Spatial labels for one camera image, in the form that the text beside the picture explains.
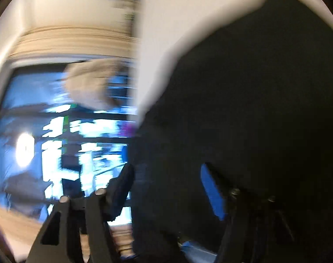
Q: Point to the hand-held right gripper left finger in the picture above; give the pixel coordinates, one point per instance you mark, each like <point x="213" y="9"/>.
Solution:
<point x="118" y="194"/>

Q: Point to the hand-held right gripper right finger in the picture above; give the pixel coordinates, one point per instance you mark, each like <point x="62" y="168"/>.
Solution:
<point x="213" y="194"/>

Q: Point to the black pants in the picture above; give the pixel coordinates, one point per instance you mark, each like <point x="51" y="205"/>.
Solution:
<point x="251" y="101"/>

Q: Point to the blue plastic stool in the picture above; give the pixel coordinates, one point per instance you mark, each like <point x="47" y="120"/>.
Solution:
<point x="194" y="248"/>

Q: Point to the beige puffer jacket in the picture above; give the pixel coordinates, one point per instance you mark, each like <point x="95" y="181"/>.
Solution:
<point x="92" y="79"/>

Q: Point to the large window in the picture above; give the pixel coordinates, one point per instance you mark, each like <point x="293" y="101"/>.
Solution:
<point x="32" y="93"/>

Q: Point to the cream curtain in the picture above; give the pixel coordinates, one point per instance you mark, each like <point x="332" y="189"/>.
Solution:
<point x="73" y="41"/>

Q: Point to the bed with white sheet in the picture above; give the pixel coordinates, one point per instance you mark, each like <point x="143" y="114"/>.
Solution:
<point x="169" y="19"/>

